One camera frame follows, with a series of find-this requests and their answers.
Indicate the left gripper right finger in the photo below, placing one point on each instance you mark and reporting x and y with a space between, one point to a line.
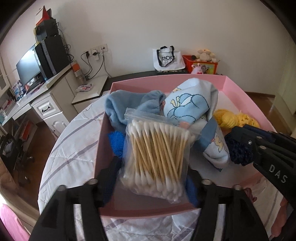
194 188

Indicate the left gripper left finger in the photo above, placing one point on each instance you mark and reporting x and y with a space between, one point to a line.
107 181

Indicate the dark blue knitted cloth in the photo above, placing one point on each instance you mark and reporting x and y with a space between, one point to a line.
117 141

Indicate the bag of cotton swabs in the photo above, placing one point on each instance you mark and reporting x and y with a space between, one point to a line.
155 155

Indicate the yellow crocheted toy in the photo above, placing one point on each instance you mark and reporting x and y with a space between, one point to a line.
228 120

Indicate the light blue fleece hat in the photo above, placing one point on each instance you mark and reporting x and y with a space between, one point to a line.
120 100

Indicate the blue cartoon baby garment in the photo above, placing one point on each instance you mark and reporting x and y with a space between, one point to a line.
193 103

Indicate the navy blue scrunchie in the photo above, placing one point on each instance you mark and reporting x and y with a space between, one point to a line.
240 153

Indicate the striped quilted table cover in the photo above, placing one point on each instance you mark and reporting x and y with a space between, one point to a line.
71 163

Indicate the low black white bench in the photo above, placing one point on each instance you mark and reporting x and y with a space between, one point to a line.
143 82

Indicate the white desk with drawers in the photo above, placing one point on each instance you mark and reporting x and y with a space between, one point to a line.
51 102

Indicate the black office chair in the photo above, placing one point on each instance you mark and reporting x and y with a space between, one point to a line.
15 158

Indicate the pink bedding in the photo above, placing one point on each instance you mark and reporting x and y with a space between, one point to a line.
13 224

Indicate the red toy storage box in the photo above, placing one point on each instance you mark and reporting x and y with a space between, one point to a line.
207 67

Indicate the pink plush bunny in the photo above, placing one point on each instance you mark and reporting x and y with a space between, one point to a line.
196 69

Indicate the cream plush sheep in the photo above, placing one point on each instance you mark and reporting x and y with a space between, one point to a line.
205 55

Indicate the black computer tower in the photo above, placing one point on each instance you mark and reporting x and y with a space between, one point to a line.
51 56

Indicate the white tote bag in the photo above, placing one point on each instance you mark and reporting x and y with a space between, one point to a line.
167 59

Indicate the black computer monitor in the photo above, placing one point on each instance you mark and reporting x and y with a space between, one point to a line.
27 67

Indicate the black speaker box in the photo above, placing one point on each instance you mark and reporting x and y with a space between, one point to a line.
45 29

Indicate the red white paper boxes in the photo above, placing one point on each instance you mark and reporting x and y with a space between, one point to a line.
43 14

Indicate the wall power outlets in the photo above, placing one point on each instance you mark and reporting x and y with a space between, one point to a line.
98 51

